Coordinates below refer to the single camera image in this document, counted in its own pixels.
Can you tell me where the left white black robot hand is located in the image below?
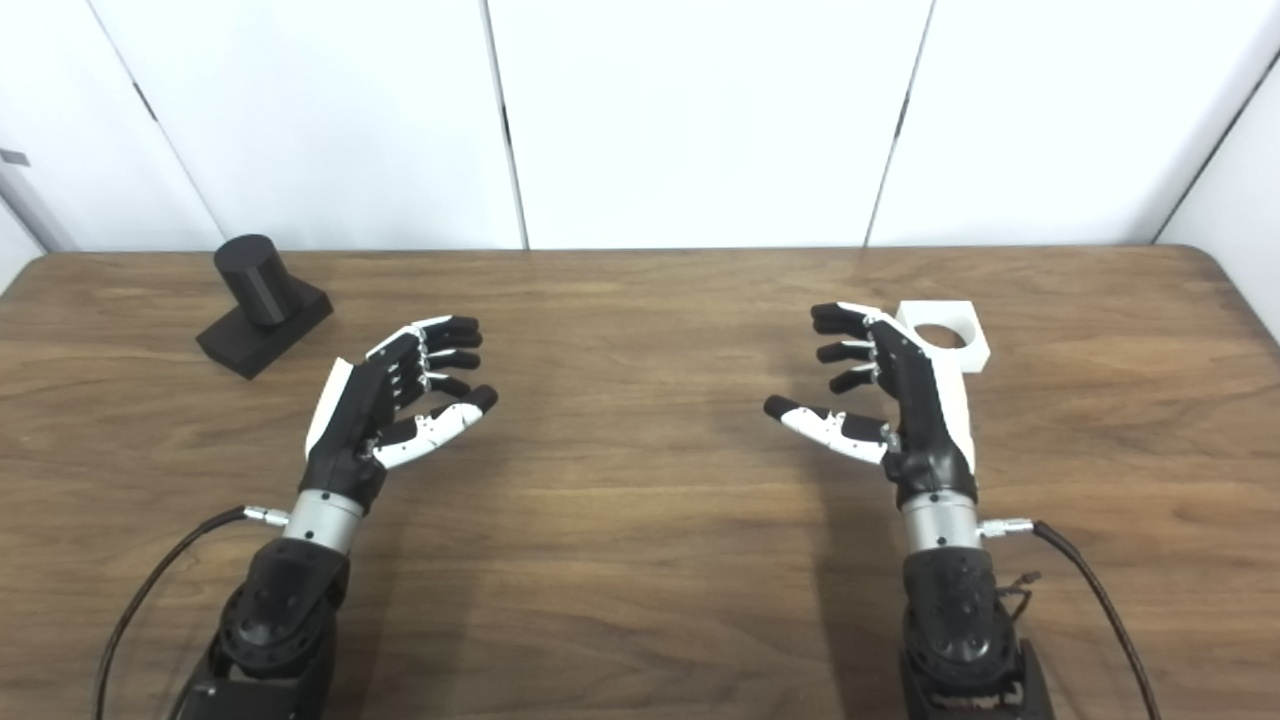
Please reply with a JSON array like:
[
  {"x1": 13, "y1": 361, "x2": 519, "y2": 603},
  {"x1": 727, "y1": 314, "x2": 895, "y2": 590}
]
[{"x1": 300, "y1": 315, "x2": 499, "y2": 513}]

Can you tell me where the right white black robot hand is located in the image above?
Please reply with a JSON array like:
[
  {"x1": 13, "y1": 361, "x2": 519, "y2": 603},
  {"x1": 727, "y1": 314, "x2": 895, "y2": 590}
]
[{"x1": 764, "y1": 302, "x2": 979, "y2": 506}]

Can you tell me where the white square piece with hole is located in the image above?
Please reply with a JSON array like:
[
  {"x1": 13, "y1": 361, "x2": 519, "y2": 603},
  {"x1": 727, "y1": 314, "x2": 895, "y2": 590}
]
[{"x1": 895, "y1": 299, "x2": 991, "y2": 376}]

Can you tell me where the black peg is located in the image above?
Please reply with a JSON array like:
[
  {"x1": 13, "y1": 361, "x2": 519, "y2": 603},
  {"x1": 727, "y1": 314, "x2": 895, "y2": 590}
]
[{"x1": 196, "y1": 234, "x2": 335, "y2": 381}]

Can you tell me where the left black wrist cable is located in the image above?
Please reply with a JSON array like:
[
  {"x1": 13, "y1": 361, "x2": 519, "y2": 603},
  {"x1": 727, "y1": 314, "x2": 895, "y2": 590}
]
[{"x1": 95, "y1": 505, "x2": 291, "y2": 720}]

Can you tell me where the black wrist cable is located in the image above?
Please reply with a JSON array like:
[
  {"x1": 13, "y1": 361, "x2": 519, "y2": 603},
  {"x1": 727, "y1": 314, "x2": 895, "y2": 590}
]
[
  {"x1": 95, "y1": 505, "x2": 291, "y2": 720},
  {"x1": 980, "y1": 517, "x2": 1163, "y2": 720}
]

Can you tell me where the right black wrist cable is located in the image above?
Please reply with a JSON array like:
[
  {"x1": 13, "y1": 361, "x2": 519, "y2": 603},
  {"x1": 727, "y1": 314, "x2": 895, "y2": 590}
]
[{"x1": 980, "y1": 517, "x2": 1163, "y2": 720}]

